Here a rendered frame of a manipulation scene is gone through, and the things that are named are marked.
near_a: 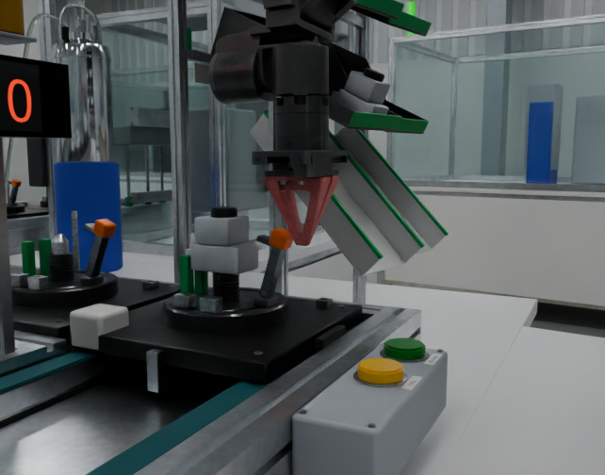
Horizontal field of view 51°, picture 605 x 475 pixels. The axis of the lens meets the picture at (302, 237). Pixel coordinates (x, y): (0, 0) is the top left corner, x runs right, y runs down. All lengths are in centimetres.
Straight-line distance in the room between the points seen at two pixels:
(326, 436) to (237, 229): 29
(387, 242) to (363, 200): 8
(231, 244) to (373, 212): 35
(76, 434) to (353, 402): 24
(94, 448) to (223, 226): 26
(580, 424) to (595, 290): 379
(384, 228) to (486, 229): 369
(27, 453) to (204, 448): 18
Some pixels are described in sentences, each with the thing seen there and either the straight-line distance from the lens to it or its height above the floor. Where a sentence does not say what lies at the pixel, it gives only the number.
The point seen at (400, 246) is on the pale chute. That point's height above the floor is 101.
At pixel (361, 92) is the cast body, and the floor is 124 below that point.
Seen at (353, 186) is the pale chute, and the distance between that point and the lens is 101.
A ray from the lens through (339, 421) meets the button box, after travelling 49.
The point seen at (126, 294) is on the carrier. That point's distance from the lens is 88.
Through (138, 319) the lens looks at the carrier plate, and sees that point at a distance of 75.
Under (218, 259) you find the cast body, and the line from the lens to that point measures 70.
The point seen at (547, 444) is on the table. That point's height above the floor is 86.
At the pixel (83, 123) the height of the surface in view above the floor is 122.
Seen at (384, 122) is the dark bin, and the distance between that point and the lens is 93.
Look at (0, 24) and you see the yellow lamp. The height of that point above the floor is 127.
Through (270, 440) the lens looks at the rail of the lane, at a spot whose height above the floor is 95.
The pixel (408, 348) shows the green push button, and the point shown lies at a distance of 62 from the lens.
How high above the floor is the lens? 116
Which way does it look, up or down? 8 degrees down
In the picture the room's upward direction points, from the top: straight up
